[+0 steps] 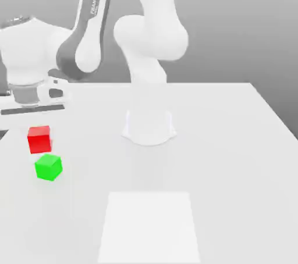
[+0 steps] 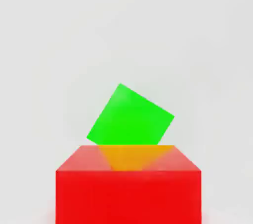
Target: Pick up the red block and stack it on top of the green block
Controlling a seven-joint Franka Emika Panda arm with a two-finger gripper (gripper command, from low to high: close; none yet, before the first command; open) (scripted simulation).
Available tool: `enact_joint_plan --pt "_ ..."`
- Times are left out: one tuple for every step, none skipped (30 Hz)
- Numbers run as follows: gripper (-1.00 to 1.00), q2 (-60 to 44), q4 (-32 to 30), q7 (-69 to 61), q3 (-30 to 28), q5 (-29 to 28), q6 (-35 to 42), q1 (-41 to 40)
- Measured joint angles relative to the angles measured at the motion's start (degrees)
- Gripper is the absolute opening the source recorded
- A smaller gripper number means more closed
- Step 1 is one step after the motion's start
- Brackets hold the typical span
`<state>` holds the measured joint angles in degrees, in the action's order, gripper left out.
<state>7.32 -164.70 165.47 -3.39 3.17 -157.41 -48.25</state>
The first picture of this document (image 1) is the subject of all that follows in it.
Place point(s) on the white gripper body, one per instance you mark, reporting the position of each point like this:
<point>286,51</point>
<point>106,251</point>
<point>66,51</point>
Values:
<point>32,110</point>

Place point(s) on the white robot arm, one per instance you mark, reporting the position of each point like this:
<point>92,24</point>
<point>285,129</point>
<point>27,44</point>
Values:
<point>151,36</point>

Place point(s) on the small red cube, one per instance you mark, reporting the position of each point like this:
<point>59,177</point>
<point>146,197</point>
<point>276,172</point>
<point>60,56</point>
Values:
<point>39,140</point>

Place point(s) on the small green cube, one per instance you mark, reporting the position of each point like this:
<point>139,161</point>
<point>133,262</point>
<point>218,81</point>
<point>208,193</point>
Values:
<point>48,167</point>

